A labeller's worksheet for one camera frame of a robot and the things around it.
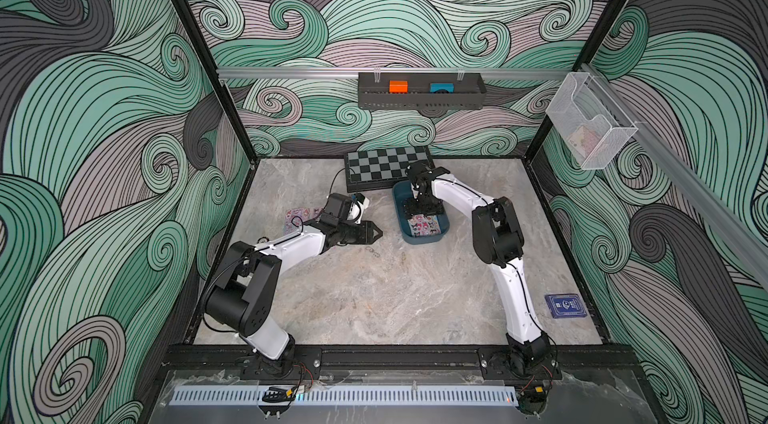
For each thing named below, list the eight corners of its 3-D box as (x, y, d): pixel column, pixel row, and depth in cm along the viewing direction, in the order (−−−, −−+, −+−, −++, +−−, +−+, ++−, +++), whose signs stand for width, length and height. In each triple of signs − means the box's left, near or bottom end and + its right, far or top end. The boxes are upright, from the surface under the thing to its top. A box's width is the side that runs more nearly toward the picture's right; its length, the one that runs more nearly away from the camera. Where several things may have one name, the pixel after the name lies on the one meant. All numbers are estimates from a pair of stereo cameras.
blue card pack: (552, 318, 82) (556, 315, 81) (544, 296, 86) (547, 293, 85) (583, 318, 82) (588, 315, 81) (573, 296, 86) (578, 293, 85)
